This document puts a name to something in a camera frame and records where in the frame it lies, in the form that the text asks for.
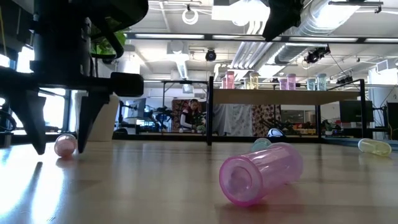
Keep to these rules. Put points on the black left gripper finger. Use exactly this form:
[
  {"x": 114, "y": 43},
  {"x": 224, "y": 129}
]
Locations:
[
  {"x": 91, "y": 115},
  {"x": 31, "y": 118}
]

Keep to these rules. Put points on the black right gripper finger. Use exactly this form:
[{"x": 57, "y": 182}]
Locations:
[{"x": 284, "y": 14}]

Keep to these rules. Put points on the yellow medicine bottle white cap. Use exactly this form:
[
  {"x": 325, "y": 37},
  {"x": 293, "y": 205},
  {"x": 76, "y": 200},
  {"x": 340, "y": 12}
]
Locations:
[
  {"x": 374, "y": 147},
  {"x": 254, "y": 81},
  {"x": 247, "y": 84}
]

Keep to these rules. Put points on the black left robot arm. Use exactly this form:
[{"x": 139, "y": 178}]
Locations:
[{"x": 62, "y": 40}]

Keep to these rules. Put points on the wooden shelf board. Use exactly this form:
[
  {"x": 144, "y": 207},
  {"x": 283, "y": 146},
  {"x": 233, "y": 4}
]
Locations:
[{"x": 280, "y": 97}]

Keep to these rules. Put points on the beige plant pot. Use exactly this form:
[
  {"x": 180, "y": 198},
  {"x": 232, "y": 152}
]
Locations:
[{"x": 107, "y": 124}]

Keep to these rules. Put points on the large bright window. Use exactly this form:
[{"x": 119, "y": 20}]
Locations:
[{"x": 56, "y": 109}]

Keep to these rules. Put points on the black base block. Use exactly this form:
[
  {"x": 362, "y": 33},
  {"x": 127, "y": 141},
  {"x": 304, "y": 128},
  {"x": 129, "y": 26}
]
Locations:
[{"x": 5, "y": 140}]

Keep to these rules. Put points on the computer monitor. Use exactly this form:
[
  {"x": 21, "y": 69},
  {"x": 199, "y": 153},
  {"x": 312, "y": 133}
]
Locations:
[{"x": 139, "y": 107}]

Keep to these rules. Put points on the black overhead rig beam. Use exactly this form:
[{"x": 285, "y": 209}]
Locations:
[{"x": 361, "y": 40}]

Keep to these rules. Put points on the person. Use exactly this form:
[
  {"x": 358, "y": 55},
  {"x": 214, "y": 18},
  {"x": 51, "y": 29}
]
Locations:
[{"x": 189, "y": 116}]

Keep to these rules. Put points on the brown floral cloth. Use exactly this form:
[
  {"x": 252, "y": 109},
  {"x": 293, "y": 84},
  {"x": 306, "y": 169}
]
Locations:
[{"x": 264, "y": 118}]

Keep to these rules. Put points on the small potted plant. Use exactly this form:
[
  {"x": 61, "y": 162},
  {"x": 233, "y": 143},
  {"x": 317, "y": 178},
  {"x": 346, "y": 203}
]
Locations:
[{"x": 201, "y": 129}]

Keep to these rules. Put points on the white air conditioner unit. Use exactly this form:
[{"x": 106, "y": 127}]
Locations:
[{"x": 385, "y": 74}]

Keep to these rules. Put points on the white floral cloth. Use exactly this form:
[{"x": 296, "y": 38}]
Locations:
[{"x": 233, "y": 121}]

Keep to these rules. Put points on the black monitor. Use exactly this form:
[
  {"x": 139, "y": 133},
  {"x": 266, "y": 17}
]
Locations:
[
  {"x": 393, "y": 118},
  {"x": 356, "y": 111}
]

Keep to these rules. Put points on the silver ventilation duct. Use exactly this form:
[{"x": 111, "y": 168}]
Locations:
[{"x": 311, "y": 28}]

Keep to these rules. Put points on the black overhead rig camera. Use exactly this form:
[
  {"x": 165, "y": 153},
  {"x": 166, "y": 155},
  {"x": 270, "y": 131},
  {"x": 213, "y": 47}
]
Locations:
[{"x": 315, "y": 55}]

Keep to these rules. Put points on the black workstation frame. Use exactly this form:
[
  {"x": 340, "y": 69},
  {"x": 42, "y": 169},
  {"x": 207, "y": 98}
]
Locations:
[{"x": 163, "y": 102}]

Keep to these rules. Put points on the round black ceiling camera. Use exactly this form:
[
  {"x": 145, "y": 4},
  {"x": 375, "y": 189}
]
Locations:
[{"x": 211, "y": 55}]

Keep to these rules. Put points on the white ceiling air duct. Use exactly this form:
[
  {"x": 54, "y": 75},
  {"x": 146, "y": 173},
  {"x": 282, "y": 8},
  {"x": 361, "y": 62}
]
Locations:
[{"x": 178, "y": 49}]

